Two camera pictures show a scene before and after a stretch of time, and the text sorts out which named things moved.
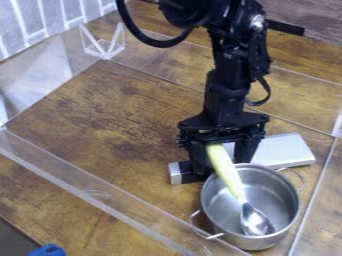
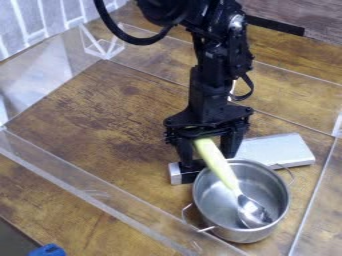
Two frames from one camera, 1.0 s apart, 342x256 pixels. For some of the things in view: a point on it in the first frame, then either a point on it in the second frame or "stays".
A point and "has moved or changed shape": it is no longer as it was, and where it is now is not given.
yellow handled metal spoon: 255,220 has moved or changed shape
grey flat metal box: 282,150 stays
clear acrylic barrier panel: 62,211 stays
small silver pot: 270,189 has moved or changed shape
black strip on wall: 279,26 stays
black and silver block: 181,171 stays
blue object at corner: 50,249 stays
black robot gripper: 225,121 → 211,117
